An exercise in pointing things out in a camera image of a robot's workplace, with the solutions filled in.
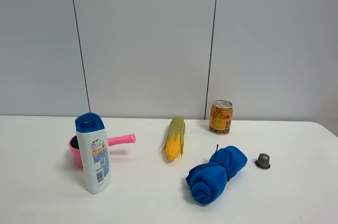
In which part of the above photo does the white blue-capped shampoo bottle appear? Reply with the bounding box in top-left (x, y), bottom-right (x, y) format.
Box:
top-left (75, 113), bottom-right (111, 194)

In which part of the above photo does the yellow corn cob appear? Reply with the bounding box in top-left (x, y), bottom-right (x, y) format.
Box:
top-left (161, 117), bottom-right (186, 163)

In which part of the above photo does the pink toy saucepan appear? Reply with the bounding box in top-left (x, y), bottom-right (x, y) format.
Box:
top-left (68, 134), bottom-right (136, 168)

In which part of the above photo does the gold energy drink can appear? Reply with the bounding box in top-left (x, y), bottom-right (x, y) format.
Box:
top-left (209, 100), bottom-right (233, 135)

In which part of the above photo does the rolled blue towel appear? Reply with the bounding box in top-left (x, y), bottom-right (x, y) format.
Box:
top-left (185, 146), bottom-right (248, 205)

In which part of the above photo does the grey coffee capsule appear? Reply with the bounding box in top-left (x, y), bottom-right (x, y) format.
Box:
top-left (255, 153), bottom-right (270, 170)

